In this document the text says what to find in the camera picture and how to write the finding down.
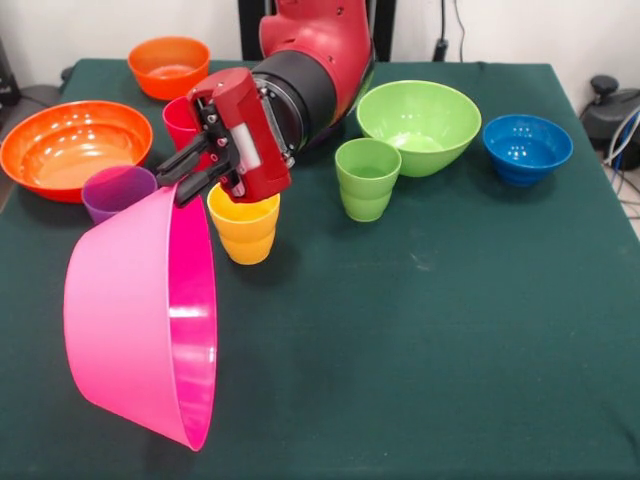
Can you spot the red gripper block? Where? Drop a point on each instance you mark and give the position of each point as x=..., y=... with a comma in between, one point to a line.
x=255, y=145

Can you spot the pink bowl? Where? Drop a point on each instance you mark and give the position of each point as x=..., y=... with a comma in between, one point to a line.
x=120, y=310

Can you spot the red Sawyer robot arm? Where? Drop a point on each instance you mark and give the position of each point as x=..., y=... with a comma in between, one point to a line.
x=320, y=60

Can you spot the red cup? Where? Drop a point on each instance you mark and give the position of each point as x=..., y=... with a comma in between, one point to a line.
x=175, y=125

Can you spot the purple cup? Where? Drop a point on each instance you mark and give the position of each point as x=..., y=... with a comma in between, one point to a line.
x=117, y=192

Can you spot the yellow cup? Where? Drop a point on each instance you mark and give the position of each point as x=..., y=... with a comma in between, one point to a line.
x=245, y=235

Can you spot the small orange bowl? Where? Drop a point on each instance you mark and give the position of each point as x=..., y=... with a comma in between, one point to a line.
x=170, y=80

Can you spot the large orange bowl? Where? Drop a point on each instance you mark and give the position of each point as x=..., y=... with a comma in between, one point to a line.
x=75, y=145

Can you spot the green cup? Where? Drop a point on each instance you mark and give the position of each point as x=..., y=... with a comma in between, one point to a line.
x=367, y=195

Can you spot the black equipment box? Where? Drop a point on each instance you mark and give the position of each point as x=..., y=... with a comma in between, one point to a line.
x=7, y=75

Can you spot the green bowl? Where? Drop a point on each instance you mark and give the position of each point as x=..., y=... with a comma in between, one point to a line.
x=425, y=120

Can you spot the dark green tablecloth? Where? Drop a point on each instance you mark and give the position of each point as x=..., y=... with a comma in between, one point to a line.
x=375, y=375

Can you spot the blue bowl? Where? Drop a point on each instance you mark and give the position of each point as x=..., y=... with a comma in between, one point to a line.
x=527, y=155

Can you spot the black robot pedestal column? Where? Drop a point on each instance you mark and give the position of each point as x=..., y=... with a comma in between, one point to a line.
x=384, y=30

